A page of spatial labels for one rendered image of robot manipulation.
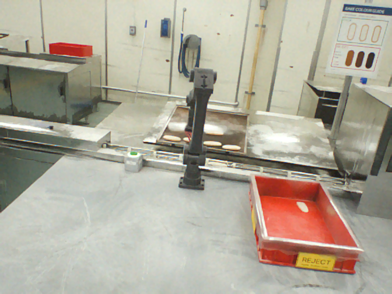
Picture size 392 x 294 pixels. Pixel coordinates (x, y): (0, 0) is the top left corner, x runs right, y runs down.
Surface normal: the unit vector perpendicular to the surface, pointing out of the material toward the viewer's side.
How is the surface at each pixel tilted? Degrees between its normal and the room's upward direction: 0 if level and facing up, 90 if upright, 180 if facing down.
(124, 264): 0
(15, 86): 90
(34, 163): 90
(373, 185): 90
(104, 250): 0
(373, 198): 90
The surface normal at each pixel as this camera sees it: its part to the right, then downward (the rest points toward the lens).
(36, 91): -0.15, 0.36
